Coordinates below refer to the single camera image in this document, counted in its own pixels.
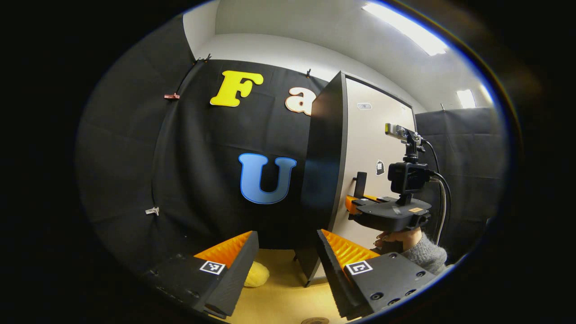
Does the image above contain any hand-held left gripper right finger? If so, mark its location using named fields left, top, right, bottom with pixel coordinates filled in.
left=315, top=229, right=438, bottom=319

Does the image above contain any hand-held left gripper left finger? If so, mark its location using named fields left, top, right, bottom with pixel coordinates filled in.
left=136, top=230, right=260, bottom=318

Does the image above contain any dark grey cabinet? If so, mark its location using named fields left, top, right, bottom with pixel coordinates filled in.
left=295, top=71, right=417, bottom=288

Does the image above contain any yellow bumpy toy fruit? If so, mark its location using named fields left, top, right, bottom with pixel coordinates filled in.
left=244, top=261, right=270, bottom=288

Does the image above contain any small ceiling light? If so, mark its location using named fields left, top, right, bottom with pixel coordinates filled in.
left=457, top=89, right=477, bottom=108

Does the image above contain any black backdrop cloth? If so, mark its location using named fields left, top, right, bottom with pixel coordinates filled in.
left=74, top=13, right=507, bottom=275

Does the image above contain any long ceiling light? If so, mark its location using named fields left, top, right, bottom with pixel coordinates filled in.
left=362, top=2, right=450, bottom=56

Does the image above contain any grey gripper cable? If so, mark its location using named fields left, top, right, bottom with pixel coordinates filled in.
left=430, top=178, right=447, bottom=237

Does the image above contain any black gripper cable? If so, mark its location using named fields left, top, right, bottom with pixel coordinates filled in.
left=421, top=139, right=452, bottom=246

